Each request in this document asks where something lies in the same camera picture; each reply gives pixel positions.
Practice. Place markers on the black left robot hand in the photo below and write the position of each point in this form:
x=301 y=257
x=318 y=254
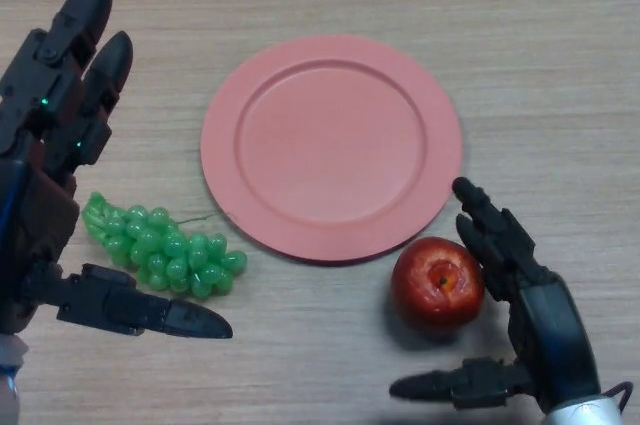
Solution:
x=45 y=95

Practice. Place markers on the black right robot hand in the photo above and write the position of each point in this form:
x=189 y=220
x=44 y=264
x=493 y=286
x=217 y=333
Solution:
x=550 y=325

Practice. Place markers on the red apple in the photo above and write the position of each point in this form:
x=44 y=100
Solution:
x=435 y=290

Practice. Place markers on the pink round plate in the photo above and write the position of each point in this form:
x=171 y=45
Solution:
x=330 y=145

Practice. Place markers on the green grape bunch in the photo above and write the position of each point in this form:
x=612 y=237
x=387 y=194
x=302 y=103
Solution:
x=160 y=250

